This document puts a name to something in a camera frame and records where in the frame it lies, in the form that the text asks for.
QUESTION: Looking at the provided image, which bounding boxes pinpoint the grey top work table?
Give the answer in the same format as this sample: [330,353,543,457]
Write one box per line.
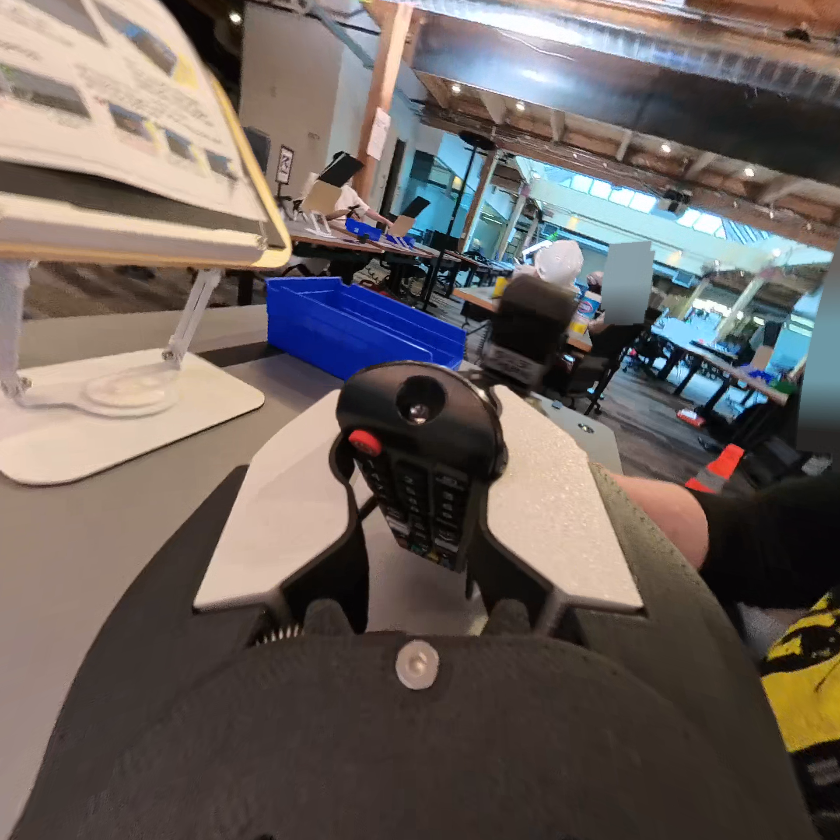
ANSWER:
[289,220,460,309]

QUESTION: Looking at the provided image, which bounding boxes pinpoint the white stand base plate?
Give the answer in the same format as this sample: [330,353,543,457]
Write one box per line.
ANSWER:
[0,261,265,487]

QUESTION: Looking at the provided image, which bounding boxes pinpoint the wooden top table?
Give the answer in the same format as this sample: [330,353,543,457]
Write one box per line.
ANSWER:
[453,285,595,352]

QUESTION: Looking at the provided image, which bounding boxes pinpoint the person's right forearm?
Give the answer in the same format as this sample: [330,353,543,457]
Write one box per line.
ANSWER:
[609,469,840,611]

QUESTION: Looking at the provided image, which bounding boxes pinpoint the printed instruction sheet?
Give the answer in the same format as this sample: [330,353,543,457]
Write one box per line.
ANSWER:
[0,0,270,224]

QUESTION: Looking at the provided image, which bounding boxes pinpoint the silver ventilation duct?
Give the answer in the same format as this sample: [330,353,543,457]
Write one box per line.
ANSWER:
[367,0,840,112]

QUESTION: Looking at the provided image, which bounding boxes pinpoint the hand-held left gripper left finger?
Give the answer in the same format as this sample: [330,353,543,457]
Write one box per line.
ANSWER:
[193,388,371,634]

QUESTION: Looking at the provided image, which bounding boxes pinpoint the yellow black patterned pants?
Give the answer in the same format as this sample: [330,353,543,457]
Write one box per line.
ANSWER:
[738,587,840,840]

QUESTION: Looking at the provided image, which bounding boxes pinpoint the row of work tables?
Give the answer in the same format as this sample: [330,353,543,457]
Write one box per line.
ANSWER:
[650,322,795,427]

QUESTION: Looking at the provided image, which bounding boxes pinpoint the grey desk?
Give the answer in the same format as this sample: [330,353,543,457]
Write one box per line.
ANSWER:
[0,305,624,840]

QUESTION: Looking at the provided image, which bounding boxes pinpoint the black remote control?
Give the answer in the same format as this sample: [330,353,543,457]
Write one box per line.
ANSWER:
[335,361,509,573]

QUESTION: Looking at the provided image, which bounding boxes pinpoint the orange traffic cone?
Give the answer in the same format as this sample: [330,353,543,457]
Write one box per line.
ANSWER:
[686,445,746,493]

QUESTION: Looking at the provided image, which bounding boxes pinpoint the black pole stand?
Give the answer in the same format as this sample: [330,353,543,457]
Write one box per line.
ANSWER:
[420,130,498,312]

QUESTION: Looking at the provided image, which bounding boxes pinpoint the white hard hat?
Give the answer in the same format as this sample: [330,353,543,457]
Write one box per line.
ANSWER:
[535,239,585,286]

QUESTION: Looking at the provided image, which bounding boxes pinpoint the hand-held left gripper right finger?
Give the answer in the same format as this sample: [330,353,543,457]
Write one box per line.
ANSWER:
[467,385,645,634]

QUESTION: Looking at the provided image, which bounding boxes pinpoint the blue plastic bin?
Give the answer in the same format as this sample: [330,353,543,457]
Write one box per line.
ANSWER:
[266,276,468,382]

